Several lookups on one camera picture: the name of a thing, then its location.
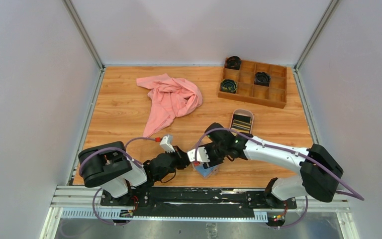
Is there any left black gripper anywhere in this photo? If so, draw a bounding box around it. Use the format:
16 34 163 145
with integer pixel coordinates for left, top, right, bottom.
156 145 191 181

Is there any pink cloth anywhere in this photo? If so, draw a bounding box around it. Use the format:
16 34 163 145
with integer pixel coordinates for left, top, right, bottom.
136 74 203 137

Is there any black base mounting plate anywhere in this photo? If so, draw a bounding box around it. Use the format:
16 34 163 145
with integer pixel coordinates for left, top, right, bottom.
99 187 297 223

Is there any black coil top left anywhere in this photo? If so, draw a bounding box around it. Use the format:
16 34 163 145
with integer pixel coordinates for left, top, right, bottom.
225 56 242 70

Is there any black striped card in tray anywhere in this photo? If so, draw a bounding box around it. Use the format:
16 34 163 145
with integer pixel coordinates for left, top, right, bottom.
230 114 252 133

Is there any wooden compartment tray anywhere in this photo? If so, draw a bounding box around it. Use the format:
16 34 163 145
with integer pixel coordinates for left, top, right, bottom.
217 58 287 109

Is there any black coil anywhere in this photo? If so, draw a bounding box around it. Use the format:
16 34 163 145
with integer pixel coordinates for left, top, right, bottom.
225 56 242 70
254 72 271 87
220 79 237 94

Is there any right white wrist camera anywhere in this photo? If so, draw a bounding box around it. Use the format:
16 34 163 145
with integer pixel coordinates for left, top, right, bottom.
187 147 210 163

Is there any black coil middle right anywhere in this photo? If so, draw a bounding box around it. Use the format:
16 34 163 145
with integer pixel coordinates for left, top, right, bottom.
254 72 271 87

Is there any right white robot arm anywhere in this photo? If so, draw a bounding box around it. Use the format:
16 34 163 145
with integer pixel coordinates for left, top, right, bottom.
187 123 344 208

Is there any black coil bottom left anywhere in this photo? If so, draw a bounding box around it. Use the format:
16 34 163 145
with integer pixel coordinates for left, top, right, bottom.
220 79 237 94

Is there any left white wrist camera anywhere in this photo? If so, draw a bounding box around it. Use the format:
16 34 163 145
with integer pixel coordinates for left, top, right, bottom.
159 134 175 153

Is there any pink oval card tray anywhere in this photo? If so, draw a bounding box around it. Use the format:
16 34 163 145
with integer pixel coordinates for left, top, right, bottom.
230 109 254 134

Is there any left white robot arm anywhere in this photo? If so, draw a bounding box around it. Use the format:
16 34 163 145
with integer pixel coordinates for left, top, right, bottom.
78 141 190 206

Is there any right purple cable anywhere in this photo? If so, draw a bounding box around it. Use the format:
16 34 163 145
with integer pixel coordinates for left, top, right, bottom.
192 127 365 230

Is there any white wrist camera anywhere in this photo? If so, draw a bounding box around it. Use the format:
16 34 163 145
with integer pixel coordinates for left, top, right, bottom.
187 147 210 163
159 134 175 153

